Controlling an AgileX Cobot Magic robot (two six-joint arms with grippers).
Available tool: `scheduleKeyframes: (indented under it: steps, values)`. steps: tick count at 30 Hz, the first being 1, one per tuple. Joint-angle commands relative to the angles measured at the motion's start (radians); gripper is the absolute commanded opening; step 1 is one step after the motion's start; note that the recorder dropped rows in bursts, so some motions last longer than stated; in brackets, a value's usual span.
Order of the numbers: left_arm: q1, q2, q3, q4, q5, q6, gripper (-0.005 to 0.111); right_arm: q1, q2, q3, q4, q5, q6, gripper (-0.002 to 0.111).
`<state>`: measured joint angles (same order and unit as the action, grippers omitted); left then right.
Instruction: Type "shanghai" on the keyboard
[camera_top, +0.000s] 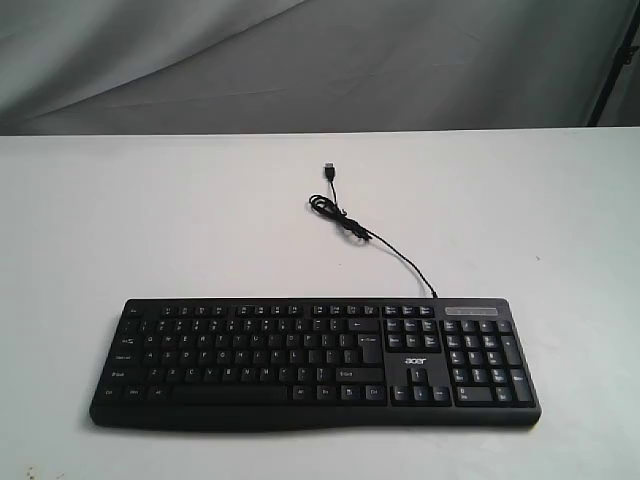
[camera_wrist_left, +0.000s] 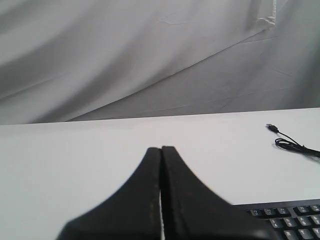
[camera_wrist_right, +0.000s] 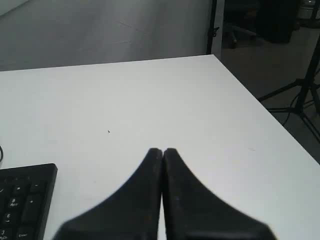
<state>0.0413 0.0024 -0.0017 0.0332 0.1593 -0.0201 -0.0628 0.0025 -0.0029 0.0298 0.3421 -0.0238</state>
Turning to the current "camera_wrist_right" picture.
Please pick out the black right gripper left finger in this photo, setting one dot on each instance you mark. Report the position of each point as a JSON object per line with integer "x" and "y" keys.
{"x": 131, "y": 213}

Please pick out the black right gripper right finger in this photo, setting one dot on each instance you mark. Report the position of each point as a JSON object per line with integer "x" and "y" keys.
{"x": 193, "y": 212}

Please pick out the black acer keyboard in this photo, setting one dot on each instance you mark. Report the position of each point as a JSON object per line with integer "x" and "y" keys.
{"x": 25, "y": 200}

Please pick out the black tripod stand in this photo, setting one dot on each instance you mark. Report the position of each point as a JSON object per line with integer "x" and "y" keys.
{"x": 306, "y": 97}

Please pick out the black light stand pole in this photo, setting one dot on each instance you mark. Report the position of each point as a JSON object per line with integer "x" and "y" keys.
{"x": 212, "y": 30}

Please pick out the black office chair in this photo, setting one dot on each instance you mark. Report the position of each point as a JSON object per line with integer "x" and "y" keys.
{"x": 233, "y": 10}

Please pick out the grey backdrop cloth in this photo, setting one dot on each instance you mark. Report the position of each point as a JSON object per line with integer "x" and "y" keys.
{"x": 55, "y": 33}

